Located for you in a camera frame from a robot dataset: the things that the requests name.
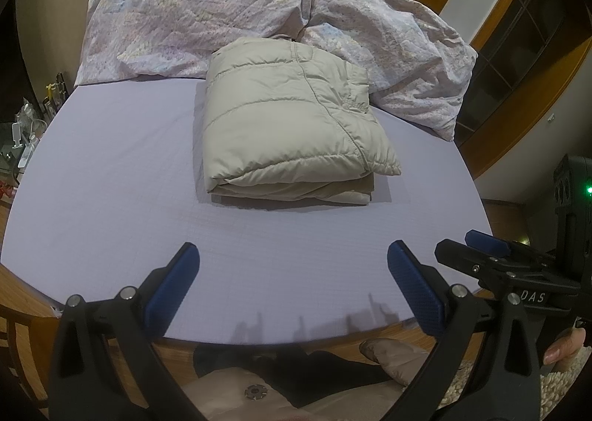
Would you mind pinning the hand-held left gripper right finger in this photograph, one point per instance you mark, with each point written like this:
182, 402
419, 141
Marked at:
414, 291

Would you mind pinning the bed with lavender sheet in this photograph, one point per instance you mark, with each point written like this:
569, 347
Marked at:
115, 194

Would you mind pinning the floral quilt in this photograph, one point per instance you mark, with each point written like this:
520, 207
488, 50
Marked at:
185, 9

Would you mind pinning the person's right hand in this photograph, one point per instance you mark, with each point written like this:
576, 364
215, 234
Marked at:
566, 347

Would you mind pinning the person's beige coat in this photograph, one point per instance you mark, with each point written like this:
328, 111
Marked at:
222, 395

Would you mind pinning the wooden framed glass door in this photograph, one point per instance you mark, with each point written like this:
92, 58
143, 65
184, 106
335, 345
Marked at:
522, 55

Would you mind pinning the red packet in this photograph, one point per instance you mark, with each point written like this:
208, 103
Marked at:
7, 189

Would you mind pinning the padded slipper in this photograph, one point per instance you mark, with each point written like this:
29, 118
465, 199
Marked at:
397, 358

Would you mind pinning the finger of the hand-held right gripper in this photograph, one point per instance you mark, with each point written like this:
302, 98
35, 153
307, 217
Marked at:
488, 243
467, 261

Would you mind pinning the wooden chair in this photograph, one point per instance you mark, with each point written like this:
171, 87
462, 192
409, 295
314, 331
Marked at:
21, 356

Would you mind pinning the person's black pants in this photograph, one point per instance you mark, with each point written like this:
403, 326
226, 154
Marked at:
314, 370

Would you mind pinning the white phone stand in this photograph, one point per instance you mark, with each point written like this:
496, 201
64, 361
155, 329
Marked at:
25, 143

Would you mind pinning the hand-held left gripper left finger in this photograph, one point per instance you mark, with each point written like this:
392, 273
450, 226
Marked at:
173, 286

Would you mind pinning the glass bedside table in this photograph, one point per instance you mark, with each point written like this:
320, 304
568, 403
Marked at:
11, 157

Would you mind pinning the yellow bottles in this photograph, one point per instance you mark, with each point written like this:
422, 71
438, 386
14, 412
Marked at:
53, 94

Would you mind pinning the beige puffer jacket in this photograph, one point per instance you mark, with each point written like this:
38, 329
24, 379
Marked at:
277, 125

